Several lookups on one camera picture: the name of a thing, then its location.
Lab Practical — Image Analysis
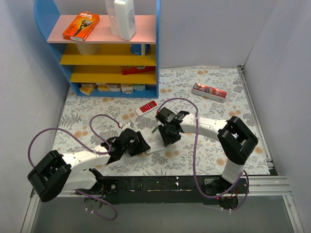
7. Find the grey white remote control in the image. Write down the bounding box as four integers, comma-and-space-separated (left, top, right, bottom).
145, 140, 172, 154

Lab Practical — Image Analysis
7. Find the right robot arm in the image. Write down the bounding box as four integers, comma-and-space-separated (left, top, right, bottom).
156, 107, 259, 193

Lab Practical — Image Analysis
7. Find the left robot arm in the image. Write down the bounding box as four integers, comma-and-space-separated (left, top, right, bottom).
27, 128, 151, 202

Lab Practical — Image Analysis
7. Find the red white remote control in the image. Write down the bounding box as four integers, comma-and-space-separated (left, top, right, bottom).
135, 100, 158, 117

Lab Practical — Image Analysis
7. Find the teal small box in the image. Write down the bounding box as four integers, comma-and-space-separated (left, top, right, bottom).
133, 84, 146, 91

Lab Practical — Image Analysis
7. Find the red toothpaste box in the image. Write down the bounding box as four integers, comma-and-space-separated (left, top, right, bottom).
191, 83, 227, 103

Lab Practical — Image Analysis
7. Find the cream small box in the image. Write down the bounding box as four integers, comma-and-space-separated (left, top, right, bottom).
121, 83, 134, 94

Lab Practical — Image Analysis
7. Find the orange white small box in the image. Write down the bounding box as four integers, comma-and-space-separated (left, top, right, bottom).
98, 84, 110, 92

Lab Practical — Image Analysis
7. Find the floral table mat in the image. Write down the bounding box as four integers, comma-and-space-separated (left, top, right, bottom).
53, 68, 259, 176

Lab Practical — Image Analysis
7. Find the yellow small box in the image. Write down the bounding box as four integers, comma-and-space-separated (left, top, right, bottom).
79, 83, 97, 96

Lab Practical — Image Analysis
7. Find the red box on shelf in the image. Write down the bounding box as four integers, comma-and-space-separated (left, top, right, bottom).
121, 66, 156, 75

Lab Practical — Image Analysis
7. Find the blue shelf unit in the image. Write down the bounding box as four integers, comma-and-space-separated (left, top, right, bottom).
34, 0, 161, 99

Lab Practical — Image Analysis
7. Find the blue can on shelf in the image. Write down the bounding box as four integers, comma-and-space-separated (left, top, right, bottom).
130, 44, 151, 56

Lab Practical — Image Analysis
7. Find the white cup on shelf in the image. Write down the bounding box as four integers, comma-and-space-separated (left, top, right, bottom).
76, 43, 100, 55

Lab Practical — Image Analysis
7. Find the orange razor box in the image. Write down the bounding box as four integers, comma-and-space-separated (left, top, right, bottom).
62, 12, 100, 42

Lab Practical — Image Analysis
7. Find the white plastic bottle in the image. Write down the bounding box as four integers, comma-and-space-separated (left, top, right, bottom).
114, 0, 137, 41

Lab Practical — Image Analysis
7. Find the clear plastic bottle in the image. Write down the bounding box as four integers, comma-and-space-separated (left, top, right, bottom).
104, 0, 120, 35

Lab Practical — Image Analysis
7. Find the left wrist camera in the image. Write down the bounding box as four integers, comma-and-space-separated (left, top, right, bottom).
119, 121, 134, 131

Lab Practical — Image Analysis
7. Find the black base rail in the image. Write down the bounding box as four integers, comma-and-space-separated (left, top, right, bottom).
84, 170, 246, 209

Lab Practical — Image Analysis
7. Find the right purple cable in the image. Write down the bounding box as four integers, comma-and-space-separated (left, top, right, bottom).
156, 98, 250, 211

